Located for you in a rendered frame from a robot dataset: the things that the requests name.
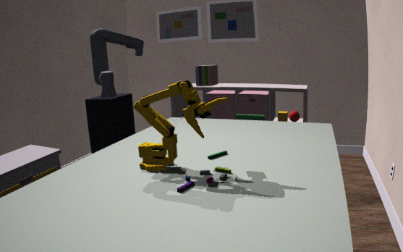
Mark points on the lime green rod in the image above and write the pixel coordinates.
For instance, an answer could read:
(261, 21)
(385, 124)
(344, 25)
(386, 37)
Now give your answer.
(218, 169)

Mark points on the purple rod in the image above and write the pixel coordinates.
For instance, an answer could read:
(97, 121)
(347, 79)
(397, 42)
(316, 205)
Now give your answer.
(186, 186)

